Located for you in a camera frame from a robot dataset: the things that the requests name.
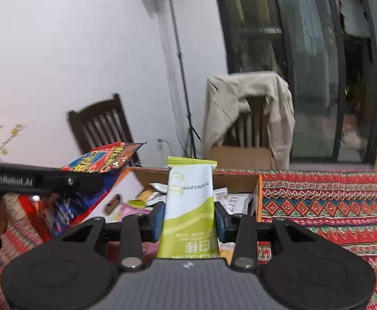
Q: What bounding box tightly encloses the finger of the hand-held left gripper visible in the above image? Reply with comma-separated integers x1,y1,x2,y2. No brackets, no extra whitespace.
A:
45,167,104,196

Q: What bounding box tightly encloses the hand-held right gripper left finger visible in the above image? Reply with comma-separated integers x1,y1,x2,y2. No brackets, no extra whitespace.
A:
61,202,167,272

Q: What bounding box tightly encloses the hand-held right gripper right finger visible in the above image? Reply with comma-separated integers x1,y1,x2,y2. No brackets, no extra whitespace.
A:
214,202,318,272

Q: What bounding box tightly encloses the red blue snack bag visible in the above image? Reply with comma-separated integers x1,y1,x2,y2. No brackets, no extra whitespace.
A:
17,141,147,243

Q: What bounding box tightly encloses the pile of assorted snack packets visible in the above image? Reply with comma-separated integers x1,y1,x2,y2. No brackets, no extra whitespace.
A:
105,182,255,264

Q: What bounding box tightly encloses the green white snack bar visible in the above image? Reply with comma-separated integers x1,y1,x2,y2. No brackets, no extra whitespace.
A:
156,156,220,259

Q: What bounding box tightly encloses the orange cardboard box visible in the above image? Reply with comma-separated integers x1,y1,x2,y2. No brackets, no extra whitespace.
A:
102,166,263,224

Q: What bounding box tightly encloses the dark wooden chair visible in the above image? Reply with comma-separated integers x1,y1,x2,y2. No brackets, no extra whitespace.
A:
67,93,140,168
209,95,273,171

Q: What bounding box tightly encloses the beige jacket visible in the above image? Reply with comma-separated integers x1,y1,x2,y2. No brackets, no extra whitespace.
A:
202,71,295,170

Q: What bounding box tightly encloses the black framed sliding glass door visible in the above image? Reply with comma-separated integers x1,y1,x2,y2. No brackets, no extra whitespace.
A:
211,0,377,164

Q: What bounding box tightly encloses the studio lamp on stand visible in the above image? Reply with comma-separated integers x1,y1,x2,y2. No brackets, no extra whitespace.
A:
140,0,202,157

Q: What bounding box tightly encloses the pale blue hanging shirt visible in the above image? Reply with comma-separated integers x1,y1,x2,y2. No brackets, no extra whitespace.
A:
296,0,321,55

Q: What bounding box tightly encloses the white hanging garment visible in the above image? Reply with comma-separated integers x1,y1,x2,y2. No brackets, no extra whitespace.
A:
340,0,370,36

